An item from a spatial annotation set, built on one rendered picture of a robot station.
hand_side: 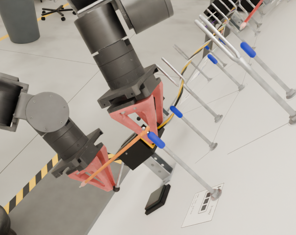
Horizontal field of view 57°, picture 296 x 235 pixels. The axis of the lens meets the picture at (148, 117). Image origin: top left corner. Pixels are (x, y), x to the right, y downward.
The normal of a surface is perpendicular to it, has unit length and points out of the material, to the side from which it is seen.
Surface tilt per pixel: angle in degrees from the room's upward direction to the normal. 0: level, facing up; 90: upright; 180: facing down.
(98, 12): 61
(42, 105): 54
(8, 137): 0
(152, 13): 94
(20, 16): 94
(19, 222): 0
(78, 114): 0
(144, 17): 100
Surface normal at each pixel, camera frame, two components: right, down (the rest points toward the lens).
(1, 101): 0.69, 0.07
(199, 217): -0.73, -0.67
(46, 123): 0.40, -0.03
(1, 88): 0.82, 0.11
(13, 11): 0.26, 0.65
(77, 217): 0.00, -0.79
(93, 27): -0.07, 0.36
